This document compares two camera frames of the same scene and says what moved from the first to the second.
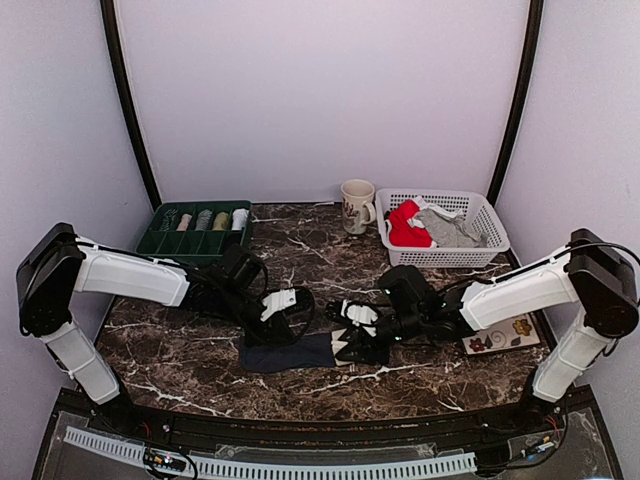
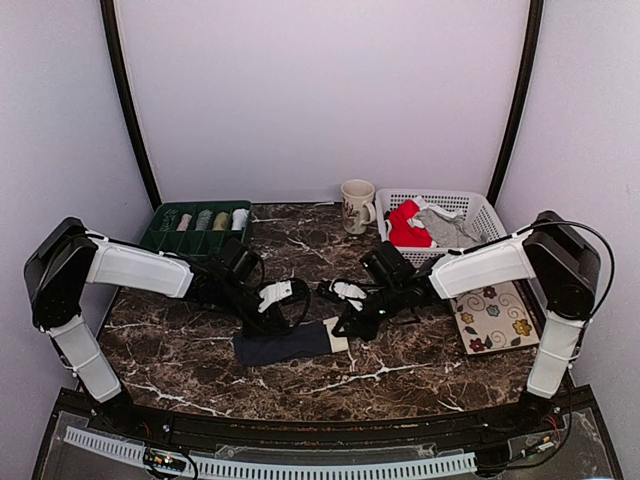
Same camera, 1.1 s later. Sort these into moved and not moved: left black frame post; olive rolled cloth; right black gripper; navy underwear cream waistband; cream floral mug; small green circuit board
Moved: navy underwear cream waistband; right black gripper
Not moved: cream floral mug; small green circuit board; olive rolled cloth; left black frame post
